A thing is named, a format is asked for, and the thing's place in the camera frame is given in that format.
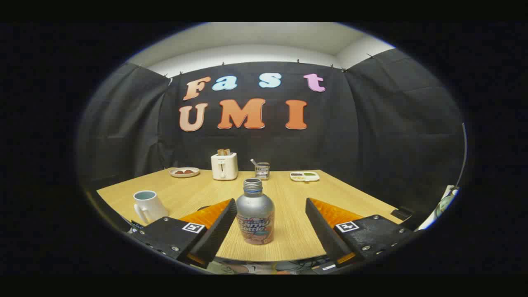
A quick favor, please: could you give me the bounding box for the round white plate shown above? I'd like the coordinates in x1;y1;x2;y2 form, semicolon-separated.
169;167;200;178

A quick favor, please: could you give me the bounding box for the silver juice bottle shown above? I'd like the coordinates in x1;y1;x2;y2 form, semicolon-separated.
236;178;275;245

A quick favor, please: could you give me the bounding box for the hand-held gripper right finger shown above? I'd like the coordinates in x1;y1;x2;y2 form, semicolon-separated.
306;198;423;268

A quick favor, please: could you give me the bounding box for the white cup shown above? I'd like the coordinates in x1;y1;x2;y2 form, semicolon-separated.
133;190;169;225

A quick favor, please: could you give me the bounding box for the black backdrop cloth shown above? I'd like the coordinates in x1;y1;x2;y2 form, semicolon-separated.
76;49;467;215

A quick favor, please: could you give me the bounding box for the white divided tray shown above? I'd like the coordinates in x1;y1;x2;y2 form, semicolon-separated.
290;171;321;182

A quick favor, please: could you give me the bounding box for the black table clamp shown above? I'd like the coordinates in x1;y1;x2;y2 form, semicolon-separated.
391;206;413;221

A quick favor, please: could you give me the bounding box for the cream toaster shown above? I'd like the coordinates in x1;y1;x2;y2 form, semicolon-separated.
211;153;238;181

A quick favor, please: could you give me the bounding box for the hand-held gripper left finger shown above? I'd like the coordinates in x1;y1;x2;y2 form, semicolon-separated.
131;198;238;269

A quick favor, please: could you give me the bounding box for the wooden table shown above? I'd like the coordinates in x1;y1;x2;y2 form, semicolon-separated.
96;168;404;263

